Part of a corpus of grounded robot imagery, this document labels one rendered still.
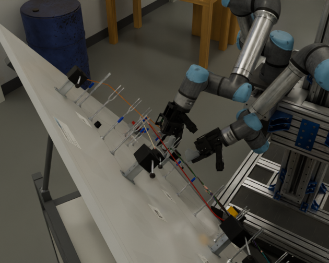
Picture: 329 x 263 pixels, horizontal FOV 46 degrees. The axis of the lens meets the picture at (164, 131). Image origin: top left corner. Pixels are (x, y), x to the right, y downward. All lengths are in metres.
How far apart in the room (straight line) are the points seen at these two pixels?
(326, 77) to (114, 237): 1.07
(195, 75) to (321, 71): 0.45
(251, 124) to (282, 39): 0.55
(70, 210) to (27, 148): 1.70
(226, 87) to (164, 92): 2.57
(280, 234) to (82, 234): 1.27
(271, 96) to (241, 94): 0.27
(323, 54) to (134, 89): 2.74
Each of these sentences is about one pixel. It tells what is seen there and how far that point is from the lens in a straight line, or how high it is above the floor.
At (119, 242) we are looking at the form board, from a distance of 0.63.
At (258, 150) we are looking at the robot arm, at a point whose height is 1.13.
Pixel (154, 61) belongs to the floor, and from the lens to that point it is 4.54.
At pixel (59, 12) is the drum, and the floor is 0.85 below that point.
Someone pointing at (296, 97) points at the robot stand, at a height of 1.07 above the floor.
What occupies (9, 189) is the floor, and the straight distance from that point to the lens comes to 3.20.
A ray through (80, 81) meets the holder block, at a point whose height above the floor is 1.61.
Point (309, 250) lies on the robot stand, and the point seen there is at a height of 0.22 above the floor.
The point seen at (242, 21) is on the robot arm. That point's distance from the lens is 1.78.
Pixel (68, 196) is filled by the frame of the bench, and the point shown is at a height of 0.80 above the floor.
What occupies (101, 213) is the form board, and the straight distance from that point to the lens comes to 0.67.
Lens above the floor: 2.21
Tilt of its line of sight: 39 degrees down
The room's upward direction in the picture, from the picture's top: straight up
